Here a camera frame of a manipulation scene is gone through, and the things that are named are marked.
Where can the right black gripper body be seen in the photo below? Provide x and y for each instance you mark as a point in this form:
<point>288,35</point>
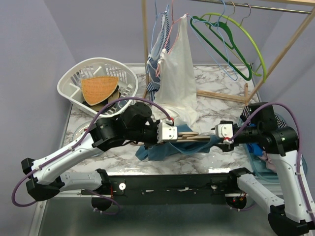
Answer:
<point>227,147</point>

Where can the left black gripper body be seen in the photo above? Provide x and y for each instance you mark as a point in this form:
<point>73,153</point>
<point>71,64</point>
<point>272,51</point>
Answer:
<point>148,134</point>

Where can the teal blue tank top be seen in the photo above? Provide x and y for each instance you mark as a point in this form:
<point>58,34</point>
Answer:
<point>160,152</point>

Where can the beige wooden hanger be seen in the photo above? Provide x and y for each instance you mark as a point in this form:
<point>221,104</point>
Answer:
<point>192,137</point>

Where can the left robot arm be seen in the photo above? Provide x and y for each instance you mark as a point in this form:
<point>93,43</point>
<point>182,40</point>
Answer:
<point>49,175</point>

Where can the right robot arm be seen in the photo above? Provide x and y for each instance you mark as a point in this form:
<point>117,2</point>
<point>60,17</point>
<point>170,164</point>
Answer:
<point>294,213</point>

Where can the white tank top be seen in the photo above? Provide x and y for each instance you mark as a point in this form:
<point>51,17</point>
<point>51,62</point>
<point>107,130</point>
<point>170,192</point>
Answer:
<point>177,92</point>

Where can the lime green hanger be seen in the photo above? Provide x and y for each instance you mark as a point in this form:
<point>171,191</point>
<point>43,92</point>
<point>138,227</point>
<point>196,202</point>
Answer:
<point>213,17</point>

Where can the bright blue garment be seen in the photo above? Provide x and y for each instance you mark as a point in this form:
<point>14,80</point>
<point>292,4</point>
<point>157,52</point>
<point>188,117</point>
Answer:
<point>255,149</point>

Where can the dark plates in basket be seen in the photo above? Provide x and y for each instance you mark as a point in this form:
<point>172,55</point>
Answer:
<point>113,108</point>

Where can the black white striped garment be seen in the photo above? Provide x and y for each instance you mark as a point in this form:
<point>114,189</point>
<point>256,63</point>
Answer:
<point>246,113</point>

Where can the teal plastic bin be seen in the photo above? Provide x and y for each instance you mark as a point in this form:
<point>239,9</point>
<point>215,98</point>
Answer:
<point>259,167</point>

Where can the pink garment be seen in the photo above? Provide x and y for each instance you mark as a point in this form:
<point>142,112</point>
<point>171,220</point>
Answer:
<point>267,159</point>

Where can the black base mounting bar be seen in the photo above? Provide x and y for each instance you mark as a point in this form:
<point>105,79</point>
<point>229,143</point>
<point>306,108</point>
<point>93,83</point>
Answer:
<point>211,188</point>

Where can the watermelon pattern plate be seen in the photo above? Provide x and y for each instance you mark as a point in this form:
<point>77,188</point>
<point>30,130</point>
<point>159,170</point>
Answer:
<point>80,130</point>

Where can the orange woven mat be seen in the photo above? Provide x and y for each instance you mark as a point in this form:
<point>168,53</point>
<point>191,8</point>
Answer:
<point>97,89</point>

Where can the white plastic laundry basket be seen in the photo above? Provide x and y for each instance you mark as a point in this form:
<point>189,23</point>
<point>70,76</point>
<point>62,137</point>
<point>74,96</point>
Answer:
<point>69,86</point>

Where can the blue striped garment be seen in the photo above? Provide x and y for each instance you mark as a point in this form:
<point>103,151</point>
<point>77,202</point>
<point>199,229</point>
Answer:
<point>152,65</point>

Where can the wooden clothes rack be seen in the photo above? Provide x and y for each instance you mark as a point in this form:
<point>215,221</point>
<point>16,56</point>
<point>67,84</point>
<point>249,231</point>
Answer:
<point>247,97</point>

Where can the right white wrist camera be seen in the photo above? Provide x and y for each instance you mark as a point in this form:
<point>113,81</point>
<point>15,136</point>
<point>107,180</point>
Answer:
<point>224,130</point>

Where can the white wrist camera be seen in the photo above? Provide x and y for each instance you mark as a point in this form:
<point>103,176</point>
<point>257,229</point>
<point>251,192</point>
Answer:
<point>224,130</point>
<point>166,133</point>

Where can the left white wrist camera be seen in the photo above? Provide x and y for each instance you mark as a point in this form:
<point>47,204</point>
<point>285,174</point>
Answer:
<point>166,133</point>

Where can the light blue wire hanger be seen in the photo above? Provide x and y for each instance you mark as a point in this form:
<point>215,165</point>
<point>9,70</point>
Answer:
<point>157,24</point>

